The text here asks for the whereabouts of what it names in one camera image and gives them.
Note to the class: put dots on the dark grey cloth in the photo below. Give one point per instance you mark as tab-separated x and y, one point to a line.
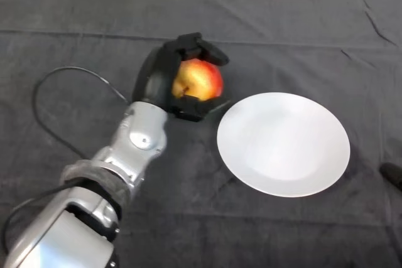
282	29

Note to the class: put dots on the white round plate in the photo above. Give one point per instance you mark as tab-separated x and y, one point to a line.
282	148

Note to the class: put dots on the red yellow apple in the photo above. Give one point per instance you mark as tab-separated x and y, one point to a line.
204	76

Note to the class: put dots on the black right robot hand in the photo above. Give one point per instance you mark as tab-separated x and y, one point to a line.
394	172

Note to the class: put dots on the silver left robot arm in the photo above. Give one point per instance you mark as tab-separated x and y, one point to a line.
141	136

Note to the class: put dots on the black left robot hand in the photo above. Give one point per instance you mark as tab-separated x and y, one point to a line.
155	76

